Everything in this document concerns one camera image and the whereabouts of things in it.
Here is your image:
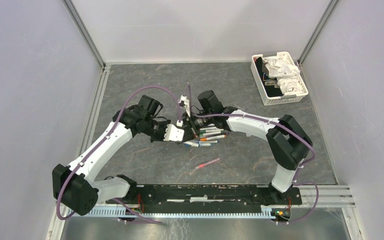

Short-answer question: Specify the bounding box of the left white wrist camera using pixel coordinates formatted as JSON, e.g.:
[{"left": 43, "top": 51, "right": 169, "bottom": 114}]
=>
[{"left": 163, "top": 124, "right": 185, "bottom": 142}]

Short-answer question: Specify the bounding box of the white plastic basket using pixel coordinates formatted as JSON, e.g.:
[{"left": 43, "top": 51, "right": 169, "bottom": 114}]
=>
[{"left": 250, "top": 51, "right": 309, "bottom": 106}]

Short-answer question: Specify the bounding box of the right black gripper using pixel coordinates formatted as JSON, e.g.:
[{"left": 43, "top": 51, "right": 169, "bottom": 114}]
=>
[{"left": 179, "top": 110, "right": 214, "bottom": 144}]

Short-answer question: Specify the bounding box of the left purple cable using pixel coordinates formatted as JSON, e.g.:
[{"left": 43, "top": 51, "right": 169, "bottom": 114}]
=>
[{"left": 56, "top": 85, "right": 184, "bottom": 224}]

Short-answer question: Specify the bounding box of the blue cap marker front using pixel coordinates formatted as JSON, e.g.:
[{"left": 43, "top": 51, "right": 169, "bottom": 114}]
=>
[{"left": 183, "top": 141, "right": 200, "bottom": 148}]

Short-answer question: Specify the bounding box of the red thin pen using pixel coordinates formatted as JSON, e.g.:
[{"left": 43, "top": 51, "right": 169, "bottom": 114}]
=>
[{"left": 195, "top": 158, "right": 221, "bottom": 169}]

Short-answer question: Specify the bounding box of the orange cap marker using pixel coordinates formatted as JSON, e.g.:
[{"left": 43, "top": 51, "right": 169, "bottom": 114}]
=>
[{"left": 199, "top": 134, "right": 227, "bottom": 142}]

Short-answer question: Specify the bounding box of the crumpled white cloth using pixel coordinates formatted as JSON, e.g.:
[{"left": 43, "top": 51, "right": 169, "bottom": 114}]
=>
[{"left": 262, "top": 51, "right": 305, "bottom": 96}]

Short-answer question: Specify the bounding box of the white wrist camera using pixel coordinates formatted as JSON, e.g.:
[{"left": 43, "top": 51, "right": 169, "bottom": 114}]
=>
[
  {"left": 178, "top": 95, "right": 191, "bottom": 117},
  {"left": 163, "top": 124, "right": 185, "bottom": 142}
]

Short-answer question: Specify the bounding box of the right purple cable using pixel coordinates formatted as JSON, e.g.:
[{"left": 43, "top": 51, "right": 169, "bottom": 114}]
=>
[{"left": 183, "top": 85, "right": 320, "bottom": 224}]

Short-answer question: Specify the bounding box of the white slotted cable duct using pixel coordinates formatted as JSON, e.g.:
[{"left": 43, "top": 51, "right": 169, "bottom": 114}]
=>
[{"left": 66, "top": 205, "right": 274, "bottom": 219}]

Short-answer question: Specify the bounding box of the purple cable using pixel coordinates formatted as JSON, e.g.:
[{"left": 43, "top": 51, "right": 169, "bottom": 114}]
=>
[
  {"left": 183, "top": 85, "right": 320, "bottom": 224},
  {"left": 56, "top": 85, "right": 184, "bottom": 224}
]

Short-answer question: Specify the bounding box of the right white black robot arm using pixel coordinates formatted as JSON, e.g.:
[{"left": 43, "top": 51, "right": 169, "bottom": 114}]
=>
[{"left": 177, "top": 90, "right": 315, "bottom": 204}]

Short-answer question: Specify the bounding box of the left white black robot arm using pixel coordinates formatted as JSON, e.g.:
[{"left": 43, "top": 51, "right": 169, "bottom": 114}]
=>
[{"left": 52, "top": 95, "right": 170, "bottom": 216}]

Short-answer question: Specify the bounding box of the green cap marker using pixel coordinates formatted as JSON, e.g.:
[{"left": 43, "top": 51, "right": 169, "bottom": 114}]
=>
[{"left": 199, "top": 128, "right": 225, "bottom": 138}]

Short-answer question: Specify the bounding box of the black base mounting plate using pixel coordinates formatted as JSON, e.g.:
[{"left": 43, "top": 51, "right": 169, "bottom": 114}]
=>
[{"left": 120, "top": 184, "right": 303, "bottom": 214}]

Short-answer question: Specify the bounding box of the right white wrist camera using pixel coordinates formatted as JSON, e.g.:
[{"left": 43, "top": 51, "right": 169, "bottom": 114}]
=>
[{"left": 178, "top": 95, "right": 191, "bottom": 117}]

